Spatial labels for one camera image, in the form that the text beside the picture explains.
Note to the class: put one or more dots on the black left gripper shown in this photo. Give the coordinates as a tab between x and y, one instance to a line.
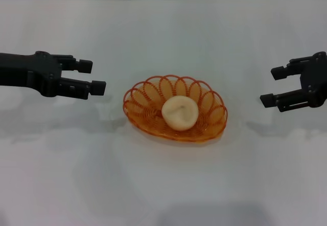
30	70

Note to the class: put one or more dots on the beige round bun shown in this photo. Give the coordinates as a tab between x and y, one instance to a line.
180	113

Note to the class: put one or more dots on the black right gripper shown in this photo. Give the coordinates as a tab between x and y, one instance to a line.
318	80

